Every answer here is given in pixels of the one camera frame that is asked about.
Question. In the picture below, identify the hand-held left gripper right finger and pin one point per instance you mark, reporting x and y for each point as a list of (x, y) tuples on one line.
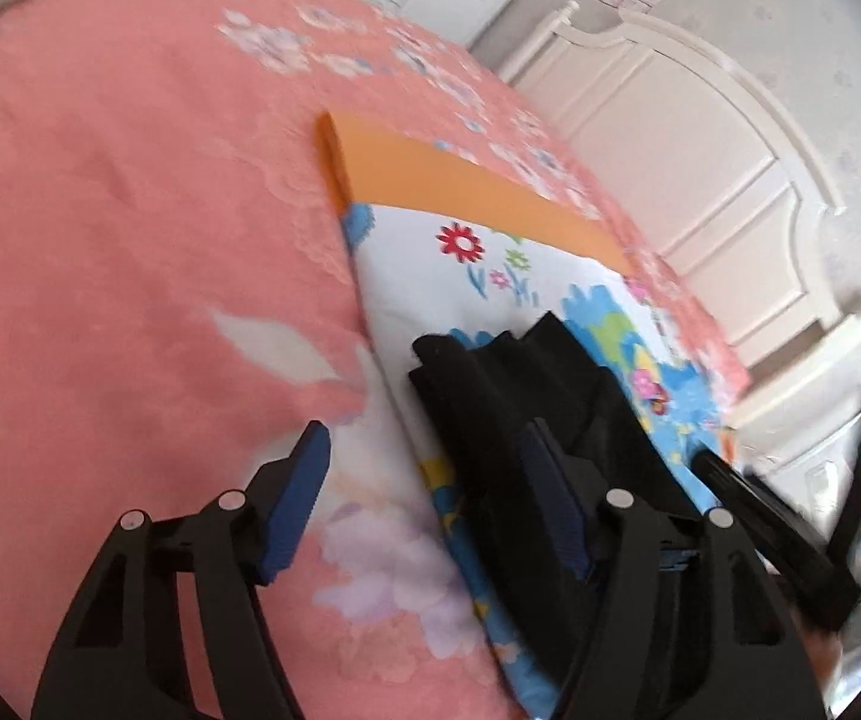
[(550, 499)]

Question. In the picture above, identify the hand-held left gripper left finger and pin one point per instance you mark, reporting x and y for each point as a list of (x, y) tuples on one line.
[(295, 502)]

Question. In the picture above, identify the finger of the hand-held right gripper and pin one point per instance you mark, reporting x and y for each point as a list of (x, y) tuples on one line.
[(783, 540)]

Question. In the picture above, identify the black pants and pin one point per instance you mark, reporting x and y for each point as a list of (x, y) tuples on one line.
[(505, 390)]

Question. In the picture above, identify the cartoon printed blanket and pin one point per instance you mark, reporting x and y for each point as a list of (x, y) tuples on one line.
[(430, 277)]

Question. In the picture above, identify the pink floral bed cover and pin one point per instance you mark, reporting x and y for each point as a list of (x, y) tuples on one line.
[(138, 240)]

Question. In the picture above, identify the white wooden headboard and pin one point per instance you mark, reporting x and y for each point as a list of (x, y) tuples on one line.
[(708, 165)]

